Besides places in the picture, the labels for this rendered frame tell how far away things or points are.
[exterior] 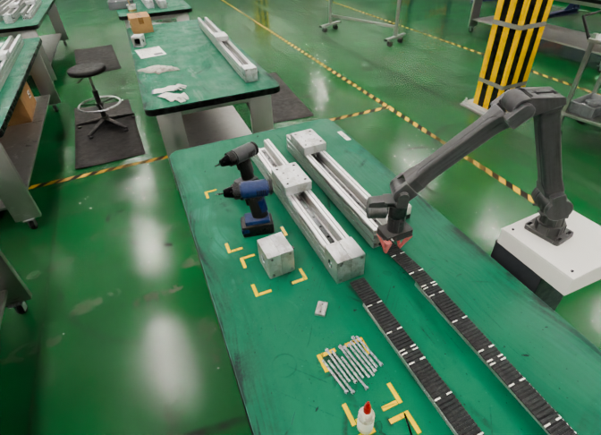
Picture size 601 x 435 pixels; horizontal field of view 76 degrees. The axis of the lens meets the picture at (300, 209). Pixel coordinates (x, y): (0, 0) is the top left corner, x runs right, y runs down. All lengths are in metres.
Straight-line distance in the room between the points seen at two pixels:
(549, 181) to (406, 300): 0.55
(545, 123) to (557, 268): 0.45
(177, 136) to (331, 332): 2.02
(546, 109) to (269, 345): 0.96
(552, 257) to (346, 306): 0.66
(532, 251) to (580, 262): 0.13
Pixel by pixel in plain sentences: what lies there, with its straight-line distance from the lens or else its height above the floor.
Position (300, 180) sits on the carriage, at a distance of 1.50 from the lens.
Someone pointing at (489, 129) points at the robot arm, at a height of 1.25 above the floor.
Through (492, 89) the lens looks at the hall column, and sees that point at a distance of 4.44.
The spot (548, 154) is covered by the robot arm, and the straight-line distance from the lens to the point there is 1.29.
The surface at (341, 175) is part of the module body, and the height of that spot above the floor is 0.85.
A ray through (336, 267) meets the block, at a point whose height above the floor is 0.85.
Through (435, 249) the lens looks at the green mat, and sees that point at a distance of 1.44.
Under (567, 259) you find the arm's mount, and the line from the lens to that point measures 1.45.
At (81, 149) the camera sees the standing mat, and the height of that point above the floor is 0.02.
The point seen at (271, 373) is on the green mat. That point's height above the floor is 0.78.
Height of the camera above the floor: 1.74
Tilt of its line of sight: 38 degrees down
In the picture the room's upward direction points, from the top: 3 degrees counter-clockwise
